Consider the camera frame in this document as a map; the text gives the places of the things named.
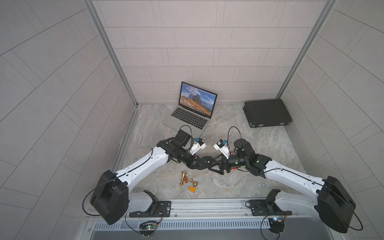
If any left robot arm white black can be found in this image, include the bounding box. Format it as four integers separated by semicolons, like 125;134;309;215
90;130;214;225

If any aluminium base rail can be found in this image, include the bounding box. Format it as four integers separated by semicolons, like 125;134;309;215
73;198;349;240

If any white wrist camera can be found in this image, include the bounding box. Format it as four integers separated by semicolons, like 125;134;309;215
189;138;206;155
214;139;230;159

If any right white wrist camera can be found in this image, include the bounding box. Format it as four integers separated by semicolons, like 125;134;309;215
214;139;230;159

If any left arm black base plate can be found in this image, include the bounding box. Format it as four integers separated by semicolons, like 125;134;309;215
127;190;172;218

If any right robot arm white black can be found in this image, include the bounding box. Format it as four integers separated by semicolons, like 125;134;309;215
208;139;356;234

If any small gold chess pawn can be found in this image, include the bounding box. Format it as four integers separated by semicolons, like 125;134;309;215
189;179;198;188

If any black flat case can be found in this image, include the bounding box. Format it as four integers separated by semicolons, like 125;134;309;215
243;99;293;128

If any green circuit board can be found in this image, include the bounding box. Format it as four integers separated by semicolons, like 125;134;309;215
268;217;285;235
138;221;159;237

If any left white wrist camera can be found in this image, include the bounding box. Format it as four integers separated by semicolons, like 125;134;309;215
189;138;206;155

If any right green circuit board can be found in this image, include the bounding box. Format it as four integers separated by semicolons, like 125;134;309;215
268;217;285;235

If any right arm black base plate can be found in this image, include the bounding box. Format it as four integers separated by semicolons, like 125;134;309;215
245;189;292;217

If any silver laptop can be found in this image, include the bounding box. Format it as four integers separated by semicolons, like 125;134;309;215
163;82;218;138

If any tall gold chess piece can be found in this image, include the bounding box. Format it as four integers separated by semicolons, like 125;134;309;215
180;171;187;187

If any left green circuit board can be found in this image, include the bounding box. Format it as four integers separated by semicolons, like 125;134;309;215
138;221;159;237

